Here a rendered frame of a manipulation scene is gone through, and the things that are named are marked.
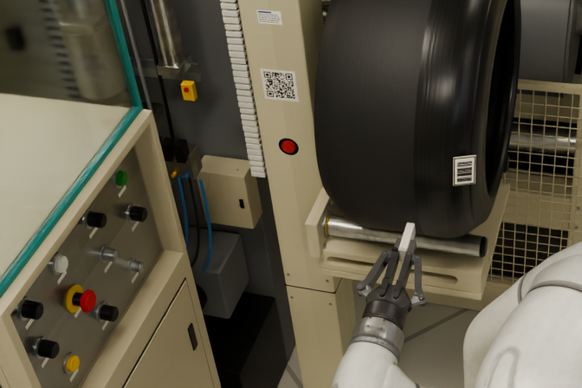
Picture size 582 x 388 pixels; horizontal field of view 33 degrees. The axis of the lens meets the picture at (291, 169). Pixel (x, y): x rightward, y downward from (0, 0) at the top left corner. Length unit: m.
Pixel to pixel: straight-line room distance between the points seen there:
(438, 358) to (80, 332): 1.42
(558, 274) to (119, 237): 1.02
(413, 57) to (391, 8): 0.10
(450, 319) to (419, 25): 1.57
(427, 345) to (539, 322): 1.95
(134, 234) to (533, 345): 1.10
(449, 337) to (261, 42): 1.42
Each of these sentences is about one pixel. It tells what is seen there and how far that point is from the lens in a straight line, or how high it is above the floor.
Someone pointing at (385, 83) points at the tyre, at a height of 1.36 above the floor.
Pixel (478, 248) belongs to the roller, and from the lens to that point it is 2.04.
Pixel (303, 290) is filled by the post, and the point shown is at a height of 0.61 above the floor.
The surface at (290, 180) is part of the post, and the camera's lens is 2.16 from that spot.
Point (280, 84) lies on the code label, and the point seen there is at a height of 1.22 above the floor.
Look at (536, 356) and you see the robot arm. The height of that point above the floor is 1.49.
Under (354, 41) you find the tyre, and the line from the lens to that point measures 1.75.
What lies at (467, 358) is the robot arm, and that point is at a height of 1.21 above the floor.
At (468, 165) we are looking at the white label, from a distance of 1.75.
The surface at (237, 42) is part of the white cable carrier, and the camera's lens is 2.00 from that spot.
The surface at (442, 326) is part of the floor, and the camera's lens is 3.12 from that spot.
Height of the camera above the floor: 2.33
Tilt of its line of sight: 39 degrees down
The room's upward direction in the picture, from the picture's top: 8 degrees counter-clockwise
